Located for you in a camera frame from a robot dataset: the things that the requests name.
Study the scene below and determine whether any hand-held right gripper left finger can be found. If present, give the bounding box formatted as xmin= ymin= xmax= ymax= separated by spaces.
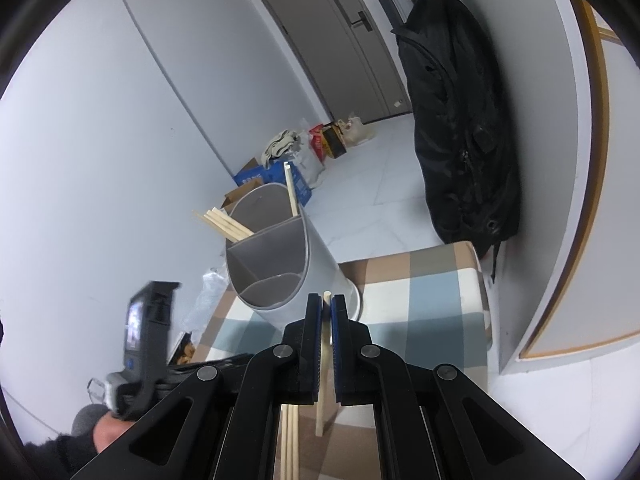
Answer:
xmin=70 ymin=292 xmax=323 ymax=480

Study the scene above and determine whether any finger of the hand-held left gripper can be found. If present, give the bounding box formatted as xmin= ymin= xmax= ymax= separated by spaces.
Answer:
xmin=160 ymin=354 xmax=256 ymax=379

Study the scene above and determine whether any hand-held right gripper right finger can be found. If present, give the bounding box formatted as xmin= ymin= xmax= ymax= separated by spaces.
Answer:
xmin=330 ymin=294 xmax=586 ymax=480

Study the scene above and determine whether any light wooden chopstick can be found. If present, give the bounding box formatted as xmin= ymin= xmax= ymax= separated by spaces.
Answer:
xmin=315 ymin=290 xmax=342 ymax=437
xmin=192 ymin=210 xmax=241 ymax=242
xmin=206 ymin=208 xmax=251 ymax=238
xmin=201 ymin=209 xmax=246 ymax=240
xmin=211 ymin=206 xmax=255 ymax=236
xmin=283 ymin=161 xmax=301 ymax=217

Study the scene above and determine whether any pile of wooden chopsticks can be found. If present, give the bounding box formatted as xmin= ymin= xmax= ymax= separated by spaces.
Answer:
xmin=276 ymin=402 xmax=301 ymax=480

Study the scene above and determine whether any grey divided utensil holder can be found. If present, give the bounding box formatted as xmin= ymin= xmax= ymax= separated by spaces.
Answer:
xmin=225 ymin=183 xmax=362 ymax=328

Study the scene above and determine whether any person's left forearm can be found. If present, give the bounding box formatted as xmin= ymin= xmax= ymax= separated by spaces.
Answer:
xmin=20 ymin=404 xmax=108 ymax=480

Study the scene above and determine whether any person's left hand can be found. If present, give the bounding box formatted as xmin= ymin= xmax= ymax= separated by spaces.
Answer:
xmin=92 ymin=411 xmax=137 ymax=454

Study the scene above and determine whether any orange brown packet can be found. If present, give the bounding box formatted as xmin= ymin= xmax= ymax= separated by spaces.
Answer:
xmin=171 ymin=334 xmax=197 ymax=366

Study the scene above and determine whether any crumpled clear plastic wrap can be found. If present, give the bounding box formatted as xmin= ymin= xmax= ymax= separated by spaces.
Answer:
xmin=182 ymin=267 xmax=233 ymax=346

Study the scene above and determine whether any checkered tablecloth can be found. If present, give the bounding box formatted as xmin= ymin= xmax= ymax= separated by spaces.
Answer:
xmin=187 ymin=241 xmax=493 ymax=480

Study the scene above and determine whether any brown cardboard box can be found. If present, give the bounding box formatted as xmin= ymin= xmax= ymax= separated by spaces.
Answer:
xmin=222 ymin=180 xmax=266 ymax=211

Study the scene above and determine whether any blue cardboard box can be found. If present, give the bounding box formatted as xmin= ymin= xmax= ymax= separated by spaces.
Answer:
xmin=234 ymin=157 xmax=313 ymax=206

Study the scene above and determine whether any clear plastic bag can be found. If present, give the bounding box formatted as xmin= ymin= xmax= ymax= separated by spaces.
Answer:
xmin=292 ymin=140 xmax=328 ymax=188

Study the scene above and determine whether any red bag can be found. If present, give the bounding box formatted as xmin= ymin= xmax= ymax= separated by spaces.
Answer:
xmin=308 ymin=124 xmax=331 ymax=161

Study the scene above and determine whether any yellow black box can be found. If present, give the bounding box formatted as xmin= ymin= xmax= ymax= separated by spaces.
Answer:
xmin=320 ymin=122 xmax=348 ymax=159

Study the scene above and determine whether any beige plastic bag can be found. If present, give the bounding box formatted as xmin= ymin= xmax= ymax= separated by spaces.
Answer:
xmin=336 ymin=116 xmax=376 ymax=147

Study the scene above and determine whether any black backpack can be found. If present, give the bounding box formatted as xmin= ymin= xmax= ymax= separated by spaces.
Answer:
xmin=391 ymin=0 xmax=521 ymax=283

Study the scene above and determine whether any wood-framed white board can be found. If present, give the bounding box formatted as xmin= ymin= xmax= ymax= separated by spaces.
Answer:
xmin=517 ymin=0 xmax=640 ymax=361

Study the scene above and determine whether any grey door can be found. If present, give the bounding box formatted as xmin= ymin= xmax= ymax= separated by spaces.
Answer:
xmin=250 ymin=0 xmax=413 ymax=126

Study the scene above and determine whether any thin grey cable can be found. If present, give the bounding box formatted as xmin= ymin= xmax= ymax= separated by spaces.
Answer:
xmin=0 ymin=387 xmax=66 ymax=433

